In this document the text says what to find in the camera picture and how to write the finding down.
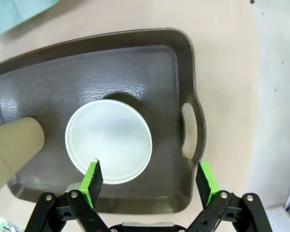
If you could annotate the white bowl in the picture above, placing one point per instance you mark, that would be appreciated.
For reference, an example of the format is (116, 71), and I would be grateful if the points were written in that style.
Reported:
(111, 135)

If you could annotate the brown tall cup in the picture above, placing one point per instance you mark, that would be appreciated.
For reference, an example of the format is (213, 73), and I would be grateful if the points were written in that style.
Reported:
(12, 145)

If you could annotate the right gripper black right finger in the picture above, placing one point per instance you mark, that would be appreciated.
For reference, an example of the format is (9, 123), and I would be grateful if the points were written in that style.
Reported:
(205, 183)

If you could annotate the teal cloth mat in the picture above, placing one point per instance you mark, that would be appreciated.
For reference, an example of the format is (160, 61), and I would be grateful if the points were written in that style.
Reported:
(14, 14)

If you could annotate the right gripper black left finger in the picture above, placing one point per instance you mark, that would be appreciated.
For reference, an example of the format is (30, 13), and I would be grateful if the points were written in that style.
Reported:
(93, 183)

